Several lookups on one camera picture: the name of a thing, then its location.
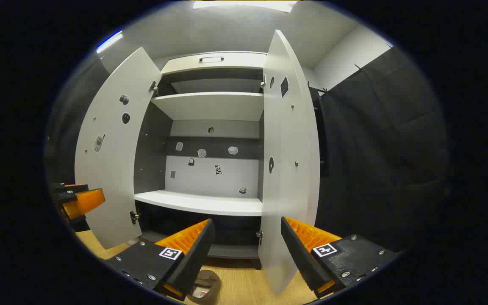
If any ceiling light strip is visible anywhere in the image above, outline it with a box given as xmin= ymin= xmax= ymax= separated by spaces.
xmin=96 ymin=30 xmax=124 ymax=54

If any white cabinet shelf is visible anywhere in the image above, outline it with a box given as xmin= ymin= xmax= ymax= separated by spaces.
xmin=134 ymin=190 xmax=263 ymax=216
xmin=151 ymin=92 xmax=265 ymax=122

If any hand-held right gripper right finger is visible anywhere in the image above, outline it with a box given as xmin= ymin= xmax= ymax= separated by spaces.
xmin=281 ymin=216 xmax=399 ymax=299

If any brown fuzzy shoe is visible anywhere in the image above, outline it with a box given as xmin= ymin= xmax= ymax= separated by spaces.
xmin=187 ymin=269 xmax=221 ymax=305

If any white shoe cabinet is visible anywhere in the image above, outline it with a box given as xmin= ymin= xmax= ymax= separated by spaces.
xmin=133 ymin=52 xmax=270 ymax=269

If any white cabinet door phone sticker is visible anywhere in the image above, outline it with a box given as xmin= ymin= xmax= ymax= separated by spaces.
xmin=75 ymin=47 xmax=163 ymax=250

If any ceiling light panel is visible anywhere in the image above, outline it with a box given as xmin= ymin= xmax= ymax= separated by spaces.
xmin=192 ymin=0 xmax=298 ymax=13

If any white cabinet door headphone sticker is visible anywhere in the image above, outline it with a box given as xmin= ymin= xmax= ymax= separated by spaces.
xmin=258 ymin=29 xmax=321 ymax=295

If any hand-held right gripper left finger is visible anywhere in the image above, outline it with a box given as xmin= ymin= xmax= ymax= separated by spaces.
xmin=102 ymin=218 xmax=216 ymax=302

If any black backdrop cloth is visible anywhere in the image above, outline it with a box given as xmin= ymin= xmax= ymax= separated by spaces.
xmin=312 ymin=44 xmax=454 ymax=255

